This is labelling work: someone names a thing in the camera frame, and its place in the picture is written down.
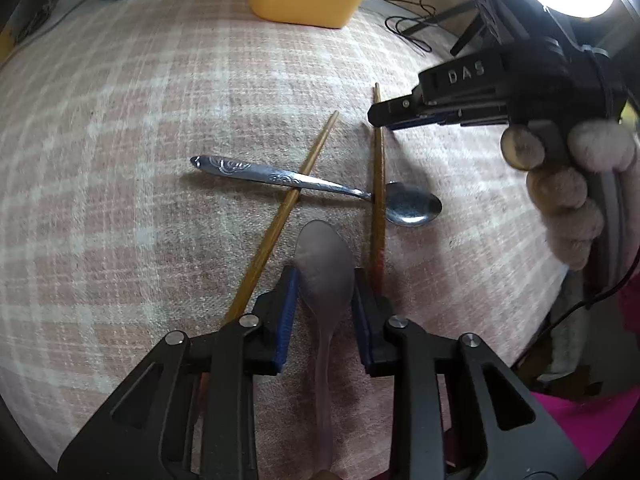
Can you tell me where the plain wooden chopstick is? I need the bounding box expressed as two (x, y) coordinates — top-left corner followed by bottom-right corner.
(369, 83), (387, 292)
(197, 111), (341, 416)

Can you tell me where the person's right forearm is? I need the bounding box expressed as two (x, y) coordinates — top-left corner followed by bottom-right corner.
(532, 260), (640, 471)

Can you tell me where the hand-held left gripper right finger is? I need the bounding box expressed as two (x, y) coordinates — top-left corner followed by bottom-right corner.
(351, 269), (588, 480)

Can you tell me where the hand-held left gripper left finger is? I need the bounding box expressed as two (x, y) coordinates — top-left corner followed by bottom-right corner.
(57, 265), (301, 480)

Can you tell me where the pink plaid blanket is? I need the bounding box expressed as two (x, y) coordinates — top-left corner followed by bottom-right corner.
(0, 0), (576, 480)

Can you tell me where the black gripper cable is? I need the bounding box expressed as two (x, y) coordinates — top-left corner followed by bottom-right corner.
(515, 260), (640, 366)

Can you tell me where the grey spoon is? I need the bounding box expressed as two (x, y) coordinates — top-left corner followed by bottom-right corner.
(294, 219), (356, 480)

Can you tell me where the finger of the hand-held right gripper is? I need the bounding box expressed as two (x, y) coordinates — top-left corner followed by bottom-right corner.
(368, 89), (511, 131)

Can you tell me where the patterned metal spoon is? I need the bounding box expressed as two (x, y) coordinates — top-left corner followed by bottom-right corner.
(190, 154), (443, 227)

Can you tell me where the person's right hand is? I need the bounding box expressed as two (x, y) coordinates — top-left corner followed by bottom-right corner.
(501, 119), (638, 272)

